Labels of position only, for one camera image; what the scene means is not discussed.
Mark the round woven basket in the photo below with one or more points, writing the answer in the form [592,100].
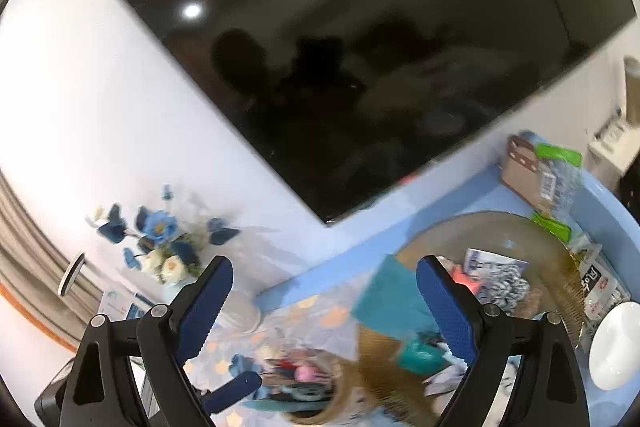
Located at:
[507,260]

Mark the black television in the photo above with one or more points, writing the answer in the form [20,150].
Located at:
[345,98]

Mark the beige curtain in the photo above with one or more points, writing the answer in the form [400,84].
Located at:
[31,270]

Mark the teal drawstring pouch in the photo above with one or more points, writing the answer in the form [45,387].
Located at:
[391,304]

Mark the pink clay bag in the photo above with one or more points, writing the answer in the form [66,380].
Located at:
[461,278]

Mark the white ribbed vase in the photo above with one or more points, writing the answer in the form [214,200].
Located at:
[239,313]

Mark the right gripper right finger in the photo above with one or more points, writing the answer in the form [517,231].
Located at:
[548,389]

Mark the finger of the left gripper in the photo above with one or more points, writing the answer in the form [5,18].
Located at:
[233,392]

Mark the green small box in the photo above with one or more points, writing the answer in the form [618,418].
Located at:
[420,358]

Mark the blue white artificial flowers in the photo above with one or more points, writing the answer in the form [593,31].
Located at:
[159,244]

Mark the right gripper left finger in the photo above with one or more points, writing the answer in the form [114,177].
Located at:
[101,390]

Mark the white bowl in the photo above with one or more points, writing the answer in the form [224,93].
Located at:
[614,356]

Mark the white desk lamp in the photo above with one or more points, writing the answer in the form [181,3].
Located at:
[70,275]

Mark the checkered fabric scrunchie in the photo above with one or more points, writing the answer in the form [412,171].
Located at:
[503,286]

